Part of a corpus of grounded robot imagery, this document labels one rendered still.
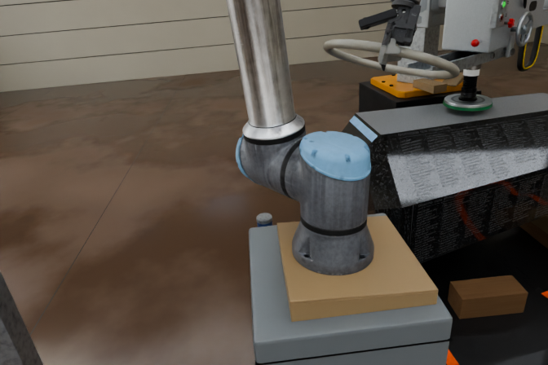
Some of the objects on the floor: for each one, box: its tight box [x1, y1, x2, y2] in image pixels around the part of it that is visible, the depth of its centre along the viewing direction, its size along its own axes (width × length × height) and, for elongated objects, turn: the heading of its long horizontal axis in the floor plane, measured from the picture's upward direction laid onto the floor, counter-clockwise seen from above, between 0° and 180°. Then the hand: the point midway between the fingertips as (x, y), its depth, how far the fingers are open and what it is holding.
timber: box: [448, 275, 528, 319], centre depth 182 cm, size 30×12×12 cm, turn 103°
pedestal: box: [359, 81, 481, 112], centre depth 292 cm, size 66×66×74 cm
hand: (379, 68), depth 123 cm, fingers open, 14 cm apart
